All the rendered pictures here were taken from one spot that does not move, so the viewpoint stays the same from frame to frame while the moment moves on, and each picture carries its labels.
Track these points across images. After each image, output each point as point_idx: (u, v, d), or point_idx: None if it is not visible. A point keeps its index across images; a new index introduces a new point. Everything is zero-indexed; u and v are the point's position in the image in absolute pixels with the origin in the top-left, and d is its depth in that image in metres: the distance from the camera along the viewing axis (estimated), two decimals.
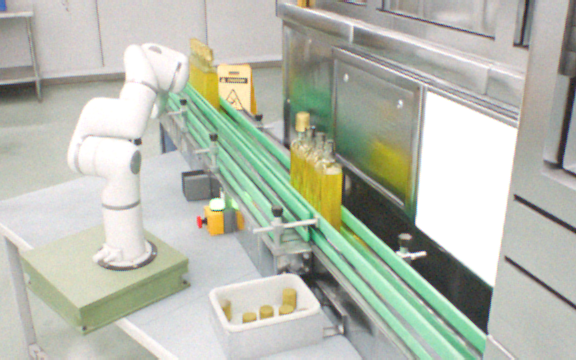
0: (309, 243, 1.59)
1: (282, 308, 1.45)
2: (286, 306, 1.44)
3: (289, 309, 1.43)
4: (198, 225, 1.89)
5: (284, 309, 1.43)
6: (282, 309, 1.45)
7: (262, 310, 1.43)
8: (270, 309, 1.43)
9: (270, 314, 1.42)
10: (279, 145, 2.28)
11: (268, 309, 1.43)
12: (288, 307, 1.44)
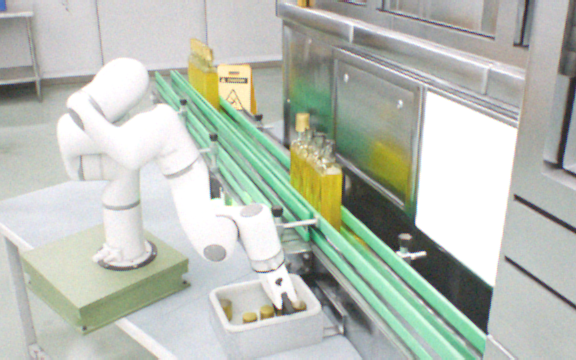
0: (309, 243, 1.59)
1: (280, 311, 1.44)
2: (284, 309, 1.43)
3: None
4: None
5: None
6: (280, 312, 1.44)
7: (262, 310, 1.43)
8: (270, 309, 1.43)
9: (270, 314, 1.42)
10: (279, 145, 2.28)
11: (268, 309, 1.43)
12: None
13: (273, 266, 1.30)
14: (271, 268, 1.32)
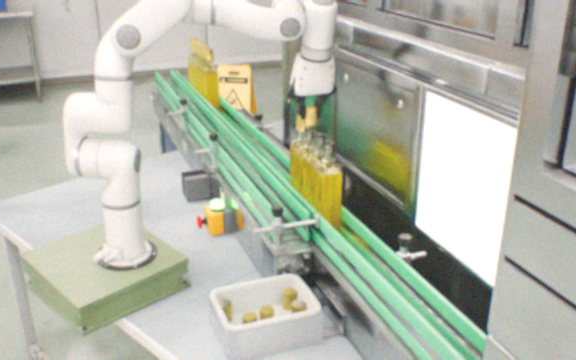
0: (309, 243, 1.59)
1: None
2: (306, 107, 1.59)
3: (312, 106, 1.60)
4: (198, 225, 1.89)
5: (311, 108, 1.59)
6: (304, 113, 1.59)
7: (262, 310, 1.43)
8: (270, 309, 1.43)
9: (270, 314, 1.42)
10: (279, 145, 2.28)
11: (268, 309, 1.43)
12: (308, 106, 1.60)
13: (337, 47, 1.51)
14: (332, 52, 1.51)
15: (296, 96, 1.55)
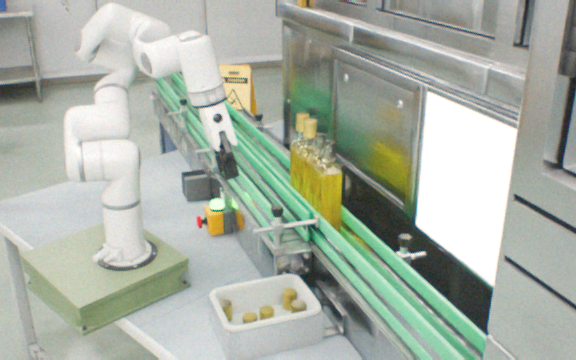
0: (309, 243, 1.59)
1: (304, 124, 1.60)
2: (306, 120, 1.61)
3: (312, 119, 1.61)
4: (198, 225, 1.89)
5: (311, 120, 1.60)
6: (304, 125, 1.60)
7: (262, 310, 1.43)
8: (270, 309, 1.43)
9: (270, 314, 1.42)
10: (279, 145, 2.28)
11: (268, 309, 1.43)
12: (308, 119, 1.61)
13: (211, 98, 1.26)
14: (209, 102, 1.27)
15: None
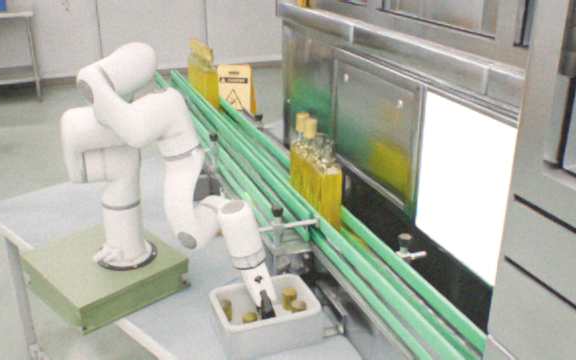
0: (309, 243, 1.59)
1: (304, 124, 1.60)
2: (306, 120, 1.61)
3: (312, 119, 1.61)
4: None
5: (311, 120, 1.60)
6: (304, 125, 1.60)
7: None
8: None
9: None
10: (279, 145, 2.28)
11: None
12: (308, 119, 1.61)
13: (252, 263, 1.31)
14: (251, 265, 1.33)
15: None
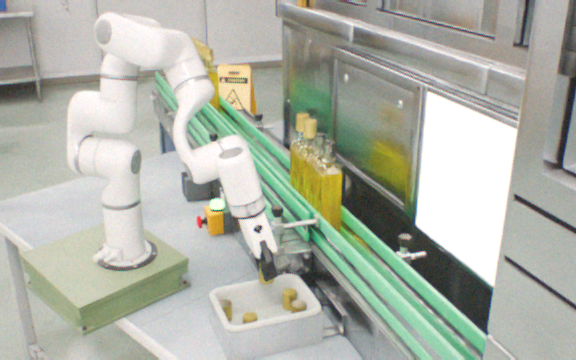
0: (309, 243, 1.59)
1: (304, 124, 1.60)
2: (306, 120, 1.61)
3: (312, 119, 1.61)
4: (198, 225, 1.89)
5: (311, 120, 1.60)
6: (304, 125, 1.60)
7: None
8: None
9: None
10: (279, 145, 2.28)
11: None
12: (308, 119, 1.61)
13: (252, 211, 1.27)
14: (250, 214, 1.28)
15: None
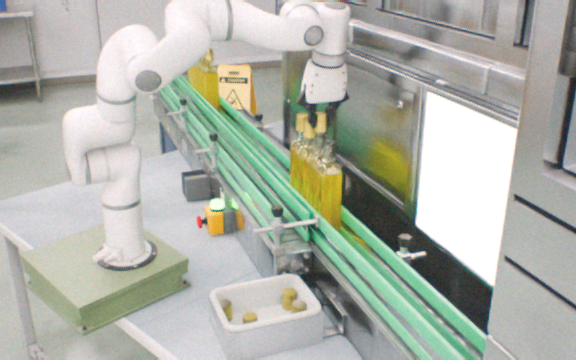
0: (309, 243, 1.59)
1: (304, 124, 1.60)
2: (306, 120, 1.61)
3: None
4: (198, 225, 1.89)
5: None
6: (304, 125, 1.60)
7: (322, 114, 1.53)
8: (321, 112, 1.55)
9: (326, 114, 1.55)
10: (279, 145, 2.28)
11: (320, 113, 1.55)
12: (308, 119, 1.61)
13: (349, 52, 1.46)
14: (344, 58, 1.46)
15: (307, 104, 1.50)
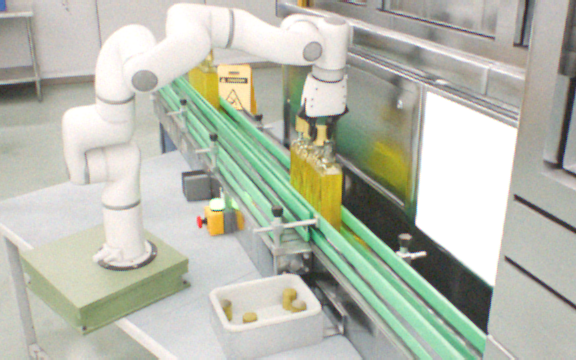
0: (309, 243, 1.59)
1: (304, 124, 1.60)
2: (306, 120, 1.61)
3: None
4: (198, 225, 1.89)
5: None
6: (304, 125, 1.60)
7: (323, 127, 1.55)
8: (321, 125, 1.56)
9: (326, 127, 1.56)
10: (279, 145, 2.28)
11: (321, 126, 1.56)
12: None
13: (349, 66, 1.47)
14: (344, 72, 1.47)
15: (307, 117, 1.51)
